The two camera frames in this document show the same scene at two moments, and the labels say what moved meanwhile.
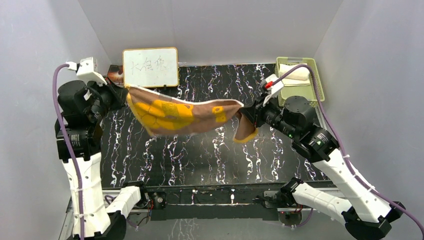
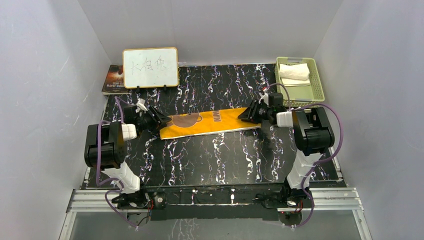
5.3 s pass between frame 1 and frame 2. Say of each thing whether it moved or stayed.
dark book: stayed
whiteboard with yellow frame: stayed
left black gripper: moved
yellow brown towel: moved
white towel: stayed
